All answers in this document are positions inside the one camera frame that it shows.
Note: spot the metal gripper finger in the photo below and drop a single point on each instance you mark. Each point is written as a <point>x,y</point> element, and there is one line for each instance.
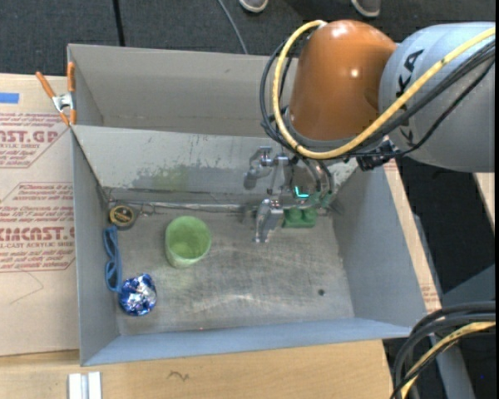
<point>254,172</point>
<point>266,218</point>

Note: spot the grey metal bin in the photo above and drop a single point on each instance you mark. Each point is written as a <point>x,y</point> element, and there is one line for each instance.
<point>241,281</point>

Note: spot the green cup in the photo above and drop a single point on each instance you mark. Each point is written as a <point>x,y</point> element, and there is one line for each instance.
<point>187,243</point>

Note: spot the blue and silver shiny ball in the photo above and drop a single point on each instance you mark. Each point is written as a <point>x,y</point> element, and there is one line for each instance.
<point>138,295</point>

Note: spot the brown cardboard board red print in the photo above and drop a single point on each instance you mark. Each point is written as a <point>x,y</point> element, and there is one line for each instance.
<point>33,306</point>

